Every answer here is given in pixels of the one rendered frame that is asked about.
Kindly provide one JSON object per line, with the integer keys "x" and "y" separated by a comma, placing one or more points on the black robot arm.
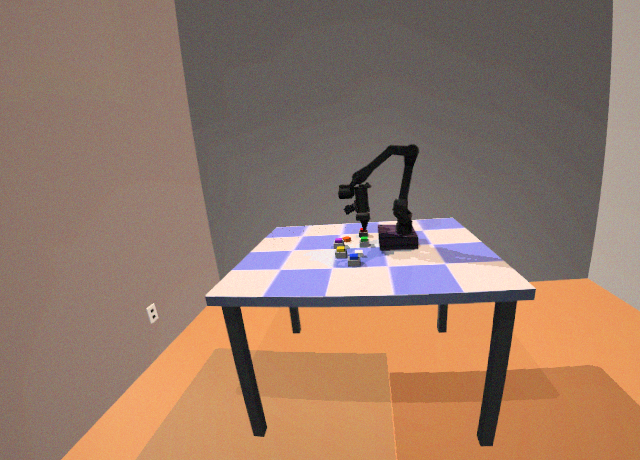
{"x": 404, "y": 225}

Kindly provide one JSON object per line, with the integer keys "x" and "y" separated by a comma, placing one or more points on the blue button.
{"x": 353, "y": 260}

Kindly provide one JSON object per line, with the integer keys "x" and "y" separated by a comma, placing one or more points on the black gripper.
{"x": 363, "y": 214}

